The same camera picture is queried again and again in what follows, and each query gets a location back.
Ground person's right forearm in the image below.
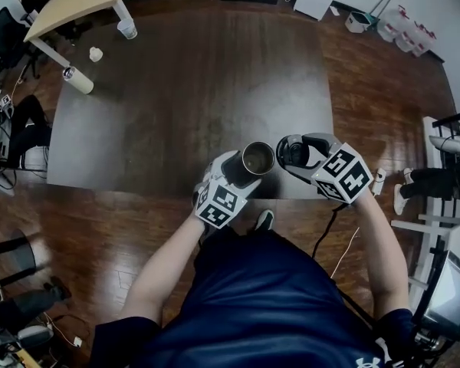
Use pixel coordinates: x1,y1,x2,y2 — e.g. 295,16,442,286
342,189,412,318

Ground light wooden table white legs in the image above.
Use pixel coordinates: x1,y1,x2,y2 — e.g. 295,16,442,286
22,0,137,69

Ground person's navy blue shirt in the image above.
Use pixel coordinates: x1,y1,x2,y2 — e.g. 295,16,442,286
89,225,419,368

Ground clear water jug red cap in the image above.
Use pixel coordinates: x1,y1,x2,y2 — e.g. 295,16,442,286
411,25,438,58
395,21,427,54
376,7,412,42

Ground black framed tablet screen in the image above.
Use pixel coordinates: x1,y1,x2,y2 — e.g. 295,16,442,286
421,248,460,334

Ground black round lid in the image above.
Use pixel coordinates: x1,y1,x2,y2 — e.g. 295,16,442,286
275,133,312,169

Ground white plastic bin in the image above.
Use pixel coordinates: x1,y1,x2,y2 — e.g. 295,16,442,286
344,10,371,35

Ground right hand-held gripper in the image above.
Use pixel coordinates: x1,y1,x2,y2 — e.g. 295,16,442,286
283,132,374,205

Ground dark metal tumbler cup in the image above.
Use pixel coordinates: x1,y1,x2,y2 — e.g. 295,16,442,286
228,140,275,188

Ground white desk frame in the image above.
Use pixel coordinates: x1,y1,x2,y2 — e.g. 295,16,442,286
390,115,460,306

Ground white insulated bottle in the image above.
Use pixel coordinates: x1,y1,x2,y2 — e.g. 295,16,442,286
61,65,95,95

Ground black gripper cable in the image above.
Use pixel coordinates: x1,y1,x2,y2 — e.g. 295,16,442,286
310,202,347,261

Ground white power strip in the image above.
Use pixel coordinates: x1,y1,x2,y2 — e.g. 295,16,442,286
371,167,387,197

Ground clear plastic cup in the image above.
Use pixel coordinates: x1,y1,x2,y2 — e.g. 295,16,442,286
117,18,139,40

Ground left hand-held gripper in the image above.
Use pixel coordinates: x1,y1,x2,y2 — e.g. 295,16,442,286
194,149,263,230

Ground person's dark shoe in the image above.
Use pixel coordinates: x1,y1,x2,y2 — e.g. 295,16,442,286
253,209,275,233

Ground person's left forearm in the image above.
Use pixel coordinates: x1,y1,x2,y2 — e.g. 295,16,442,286
118,213,216,330

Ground dark brown table white legs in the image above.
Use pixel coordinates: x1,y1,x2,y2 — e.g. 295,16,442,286
45,11,335,202

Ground black stool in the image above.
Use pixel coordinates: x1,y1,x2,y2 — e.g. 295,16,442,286
0,228,38,288

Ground black office chair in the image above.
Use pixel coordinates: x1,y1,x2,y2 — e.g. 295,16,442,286
0,7,28,81

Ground white power cable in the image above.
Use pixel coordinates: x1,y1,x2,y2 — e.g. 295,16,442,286
329,225,361,280

